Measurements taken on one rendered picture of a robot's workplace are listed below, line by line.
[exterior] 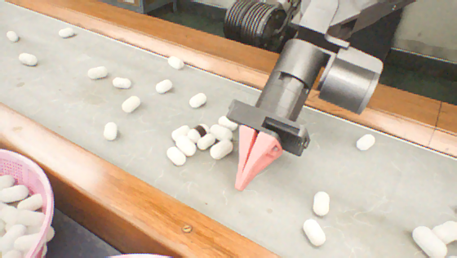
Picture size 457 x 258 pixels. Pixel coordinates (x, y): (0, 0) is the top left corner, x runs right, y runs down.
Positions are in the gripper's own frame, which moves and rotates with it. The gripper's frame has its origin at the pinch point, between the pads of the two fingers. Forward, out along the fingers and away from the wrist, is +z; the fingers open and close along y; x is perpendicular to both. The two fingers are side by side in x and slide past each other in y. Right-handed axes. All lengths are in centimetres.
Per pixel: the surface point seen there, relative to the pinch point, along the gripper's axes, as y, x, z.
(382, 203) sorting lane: 16.0, 6.5, -5.7
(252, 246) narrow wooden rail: 5.8, -5.4, 5.3
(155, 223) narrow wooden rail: -4.4, -7.4, 8.0
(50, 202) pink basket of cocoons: -15.6, -10.7, 11.4
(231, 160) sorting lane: -4.1, 4.0, -2.4
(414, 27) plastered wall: 4, 172, -139
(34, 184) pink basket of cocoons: -22.1, -7.7, 11.8
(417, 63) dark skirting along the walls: 14, 188, -124
